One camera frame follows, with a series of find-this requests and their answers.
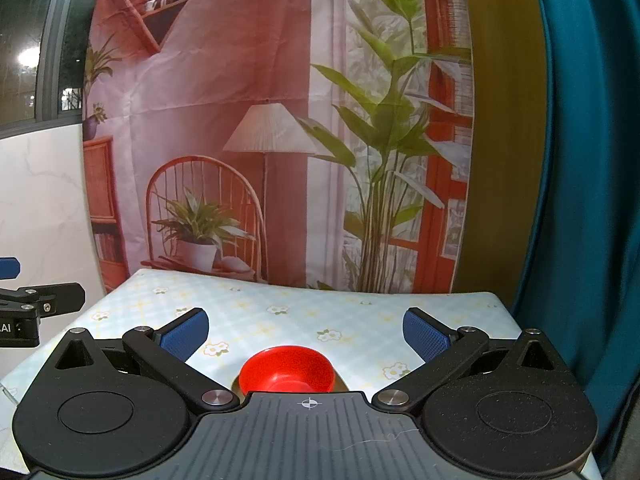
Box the olive yellow curtain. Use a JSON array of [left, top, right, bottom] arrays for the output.
[[449, 0, 552, 306]]

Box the small red plastic bowl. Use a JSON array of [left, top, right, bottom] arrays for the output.
[[238, 345, 335, 394]]

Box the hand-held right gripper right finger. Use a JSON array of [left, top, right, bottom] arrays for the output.
[[372, 306, 574, 414]]

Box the floral checked tablecloth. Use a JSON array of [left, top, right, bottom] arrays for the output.
[[0, 268, 525, 411]]

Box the printed room backdrop cloth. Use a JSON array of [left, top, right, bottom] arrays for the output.
[[81, 0, 475, 296]]

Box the teal curtain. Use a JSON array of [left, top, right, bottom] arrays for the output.
[[509, 0, 640, 480]]

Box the dark glass window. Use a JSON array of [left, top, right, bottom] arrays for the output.
[[0, 0, 110, 135]]

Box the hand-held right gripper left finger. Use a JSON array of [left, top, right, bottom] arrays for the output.
[[52, 306, 242, 414]]

